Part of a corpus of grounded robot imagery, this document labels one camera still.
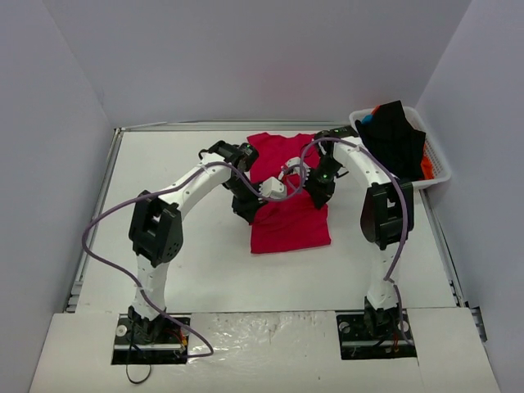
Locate blue t shirt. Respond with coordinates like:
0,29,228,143
361,115,373,124

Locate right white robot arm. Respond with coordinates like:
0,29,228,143
302,126,414,338

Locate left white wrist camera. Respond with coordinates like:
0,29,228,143
259,177,287,201

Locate red t shirt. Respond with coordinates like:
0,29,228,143
247,133,332,255

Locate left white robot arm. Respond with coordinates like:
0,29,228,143
128,141,267,342

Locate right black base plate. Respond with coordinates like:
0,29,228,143
336,311,418,361

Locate orange t shirt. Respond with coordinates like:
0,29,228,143
421,156,434,180

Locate white plastic basket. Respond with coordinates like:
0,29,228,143
349,104,451,190

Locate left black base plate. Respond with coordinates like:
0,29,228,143
111,314,190,365

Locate black t shirt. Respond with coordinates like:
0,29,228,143
355,101,426,181

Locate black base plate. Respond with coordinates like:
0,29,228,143
336,311,418,361
111,314,190,365

